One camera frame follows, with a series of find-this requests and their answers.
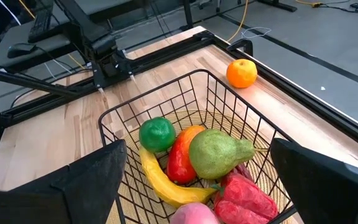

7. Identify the orange fruit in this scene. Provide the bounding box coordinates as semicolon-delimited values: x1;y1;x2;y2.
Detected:
226;58;258;89

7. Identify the yellow banana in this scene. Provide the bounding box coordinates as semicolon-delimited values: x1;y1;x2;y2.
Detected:
139;146;219;208

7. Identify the thin white cable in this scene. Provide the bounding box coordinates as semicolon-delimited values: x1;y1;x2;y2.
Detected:
240;26;272;40

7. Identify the black computer mouse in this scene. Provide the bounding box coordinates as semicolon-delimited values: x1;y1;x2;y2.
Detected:
7;42;37;59

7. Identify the black frame bracket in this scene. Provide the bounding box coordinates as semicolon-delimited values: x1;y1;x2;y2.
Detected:
227;37;254;57

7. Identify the green lime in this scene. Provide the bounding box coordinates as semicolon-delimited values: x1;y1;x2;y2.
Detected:
138;116;177;153

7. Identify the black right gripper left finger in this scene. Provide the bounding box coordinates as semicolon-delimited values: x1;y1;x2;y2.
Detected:
0;139;127;224

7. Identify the pink peach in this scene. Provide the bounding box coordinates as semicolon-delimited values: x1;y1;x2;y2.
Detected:
169;202;220;224

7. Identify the round woven tan placemat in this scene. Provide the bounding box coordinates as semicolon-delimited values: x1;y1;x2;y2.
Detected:
104;108;295;224

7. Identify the black keyboard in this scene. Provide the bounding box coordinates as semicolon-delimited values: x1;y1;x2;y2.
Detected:
27;0;57;44

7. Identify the black stand post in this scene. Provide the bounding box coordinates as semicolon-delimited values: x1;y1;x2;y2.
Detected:
182;0;195;31

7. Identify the red orange mango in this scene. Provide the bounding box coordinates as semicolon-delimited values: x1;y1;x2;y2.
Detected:
165;124;206;185

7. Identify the red bell pepper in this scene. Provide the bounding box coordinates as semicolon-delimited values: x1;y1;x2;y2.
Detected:
213;172;280;224

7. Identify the black stand foot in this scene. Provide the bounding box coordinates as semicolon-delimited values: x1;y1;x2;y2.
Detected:
256;0;298;12

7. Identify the black desk support beam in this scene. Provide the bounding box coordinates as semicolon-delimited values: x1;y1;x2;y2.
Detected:
0;65;82;96

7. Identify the yellow extension cable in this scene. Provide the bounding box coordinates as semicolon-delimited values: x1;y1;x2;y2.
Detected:
227;0;249;43

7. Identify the yellow cable with plug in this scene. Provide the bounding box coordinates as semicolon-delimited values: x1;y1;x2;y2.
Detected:
295;0;323;8

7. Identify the black wire basket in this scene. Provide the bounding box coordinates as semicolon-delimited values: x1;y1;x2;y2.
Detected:
98;68;298;224

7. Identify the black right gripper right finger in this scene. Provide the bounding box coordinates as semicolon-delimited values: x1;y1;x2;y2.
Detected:
270;138;358;224

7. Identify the green apple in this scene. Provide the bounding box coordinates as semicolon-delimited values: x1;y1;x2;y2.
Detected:
188;129;269;180

